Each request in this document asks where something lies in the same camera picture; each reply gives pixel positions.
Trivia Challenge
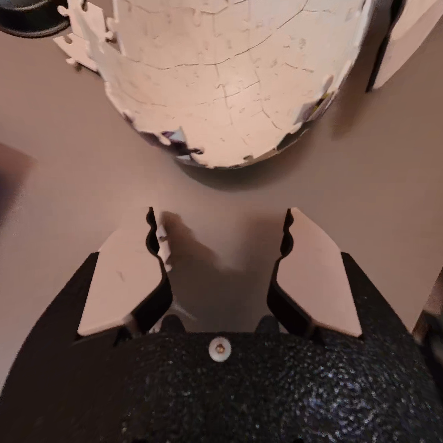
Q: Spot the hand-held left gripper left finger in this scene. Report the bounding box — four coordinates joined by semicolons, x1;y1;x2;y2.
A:
77;207;174;339

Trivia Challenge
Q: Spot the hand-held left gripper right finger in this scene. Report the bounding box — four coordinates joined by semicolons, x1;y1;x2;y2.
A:
266;207;364;339

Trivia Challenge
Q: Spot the black round ball stand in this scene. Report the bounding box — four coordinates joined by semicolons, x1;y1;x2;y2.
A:
0;0;72;39

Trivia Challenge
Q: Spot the partly built white puzzle ball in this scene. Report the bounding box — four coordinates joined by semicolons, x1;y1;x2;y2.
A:
102;0;378;170

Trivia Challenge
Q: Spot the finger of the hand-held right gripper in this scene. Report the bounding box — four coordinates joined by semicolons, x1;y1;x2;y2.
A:
365;0;443;93

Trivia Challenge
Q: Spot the single puzzle piece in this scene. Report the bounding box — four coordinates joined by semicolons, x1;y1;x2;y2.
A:
155;224;174;274

